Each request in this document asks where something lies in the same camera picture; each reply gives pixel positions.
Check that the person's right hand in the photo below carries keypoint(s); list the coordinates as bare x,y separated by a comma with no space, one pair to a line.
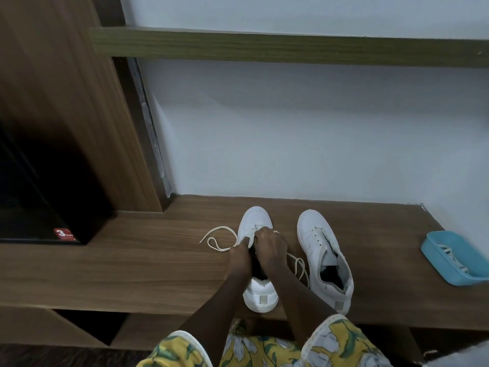
271,252

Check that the person's left hand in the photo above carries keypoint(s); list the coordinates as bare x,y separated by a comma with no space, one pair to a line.
240,259

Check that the white sneaker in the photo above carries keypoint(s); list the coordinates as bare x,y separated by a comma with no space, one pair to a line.
313,225
261,300

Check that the person's left forearm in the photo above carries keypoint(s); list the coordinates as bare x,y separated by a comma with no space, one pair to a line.
214,309

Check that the person's right forearm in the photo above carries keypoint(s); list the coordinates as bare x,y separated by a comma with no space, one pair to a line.
302,305

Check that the striped laces bundle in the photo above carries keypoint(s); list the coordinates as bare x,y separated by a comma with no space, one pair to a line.
452,256

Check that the blue plastic basket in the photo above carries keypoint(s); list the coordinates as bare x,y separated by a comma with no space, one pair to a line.
454,279

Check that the wooden wall shelf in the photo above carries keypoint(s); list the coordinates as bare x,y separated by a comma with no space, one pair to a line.
286,47

